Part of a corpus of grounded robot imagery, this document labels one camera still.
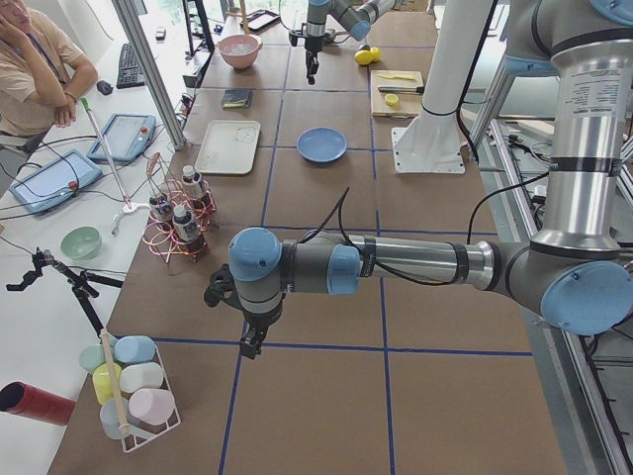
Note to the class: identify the black keyboard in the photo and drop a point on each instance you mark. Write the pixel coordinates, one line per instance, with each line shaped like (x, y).
(129, 71)

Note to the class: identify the pink cup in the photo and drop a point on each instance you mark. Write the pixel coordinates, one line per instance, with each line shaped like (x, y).
(152, 406)

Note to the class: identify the pink bowl with ice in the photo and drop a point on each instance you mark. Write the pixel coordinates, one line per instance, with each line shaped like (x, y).
(240, 51)

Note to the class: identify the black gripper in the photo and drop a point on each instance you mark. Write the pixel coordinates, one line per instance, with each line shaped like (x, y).
(259, 324)

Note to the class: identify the white wire cup rack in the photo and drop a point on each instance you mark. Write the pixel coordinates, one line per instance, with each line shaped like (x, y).
(116, 420)

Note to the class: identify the wooden cutting board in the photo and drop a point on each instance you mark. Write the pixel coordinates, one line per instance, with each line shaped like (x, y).
(409, 105)

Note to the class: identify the white cup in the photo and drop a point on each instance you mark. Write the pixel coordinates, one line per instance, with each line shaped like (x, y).
(143, 375)

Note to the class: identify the green bowl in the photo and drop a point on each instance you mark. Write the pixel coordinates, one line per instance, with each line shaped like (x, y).
(82, 243)

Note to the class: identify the grey folded cloth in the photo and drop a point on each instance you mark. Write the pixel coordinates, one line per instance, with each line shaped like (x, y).
(239, 98)

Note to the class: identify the cream bear tray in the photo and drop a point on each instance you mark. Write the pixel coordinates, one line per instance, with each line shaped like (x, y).
(228, 147)

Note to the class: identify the copper wire bottle rack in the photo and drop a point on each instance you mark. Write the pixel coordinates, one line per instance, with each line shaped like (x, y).
(160, 238)

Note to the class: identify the blue teach pendant tablet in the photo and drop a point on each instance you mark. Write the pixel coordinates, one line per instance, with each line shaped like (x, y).
(128, 135)

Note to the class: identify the red cylinder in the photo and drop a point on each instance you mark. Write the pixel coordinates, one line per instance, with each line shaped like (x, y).
(24, 400)

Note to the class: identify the yellow plastic knife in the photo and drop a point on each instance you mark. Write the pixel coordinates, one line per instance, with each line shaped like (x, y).
(406, 77)

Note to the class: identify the wooden stand with pole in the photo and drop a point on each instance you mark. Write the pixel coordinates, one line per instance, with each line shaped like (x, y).
(243, 13)

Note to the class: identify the white stand with green tip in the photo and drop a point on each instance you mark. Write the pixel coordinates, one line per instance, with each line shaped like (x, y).
(130, 206)

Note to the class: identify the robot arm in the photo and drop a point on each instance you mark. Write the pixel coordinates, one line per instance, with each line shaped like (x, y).
(356, 22)
(568, 273)

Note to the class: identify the lemon half slice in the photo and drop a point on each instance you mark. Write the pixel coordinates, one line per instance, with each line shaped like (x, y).
(391, 100)

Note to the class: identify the pale green cup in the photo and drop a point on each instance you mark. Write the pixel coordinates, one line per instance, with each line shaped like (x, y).
(92, 357)

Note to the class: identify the tea bottle back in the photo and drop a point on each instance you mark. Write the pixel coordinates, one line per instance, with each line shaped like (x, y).
(161, 208)

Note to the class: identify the computer mouse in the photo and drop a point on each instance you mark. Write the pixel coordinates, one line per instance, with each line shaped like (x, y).
(104, 87)

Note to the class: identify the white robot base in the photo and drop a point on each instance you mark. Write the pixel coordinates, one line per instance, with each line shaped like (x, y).
(431, 142)

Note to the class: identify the blue plate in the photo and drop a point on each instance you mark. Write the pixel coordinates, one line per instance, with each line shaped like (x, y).
(322, 145)

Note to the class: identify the seated person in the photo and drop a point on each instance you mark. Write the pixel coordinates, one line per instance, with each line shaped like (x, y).
(43, 72)

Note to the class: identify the tea bottle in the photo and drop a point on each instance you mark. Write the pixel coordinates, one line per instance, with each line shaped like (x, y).
(192, 183)
(188, 231)
(161, 208)

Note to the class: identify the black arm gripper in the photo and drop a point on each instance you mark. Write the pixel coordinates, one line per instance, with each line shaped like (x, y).
(312, 45)

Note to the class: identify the tea bottle left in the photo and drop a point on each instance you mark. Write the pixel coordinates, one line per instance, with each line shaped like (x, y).
(188, 231)

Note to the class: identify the blue cup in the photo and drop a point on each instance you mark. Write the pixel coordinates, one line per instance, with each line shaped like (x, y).
(134, 349)

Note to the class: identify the steel cylinder tool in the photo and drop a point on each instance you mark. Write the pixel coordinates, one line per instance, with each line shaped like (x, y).
(417, 90)

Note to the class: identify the yellow cup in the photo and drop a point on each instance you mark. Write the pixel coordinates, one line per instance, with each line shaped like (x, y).
(102, 384)

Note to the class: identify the tea bottle right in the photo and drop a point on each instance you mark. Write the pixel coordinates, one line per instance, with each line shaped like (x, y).
(192, 183)

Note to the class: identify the whole yellow lemon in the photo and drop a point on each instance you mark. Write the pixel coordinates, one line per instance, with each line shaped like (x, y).
(363, 57)

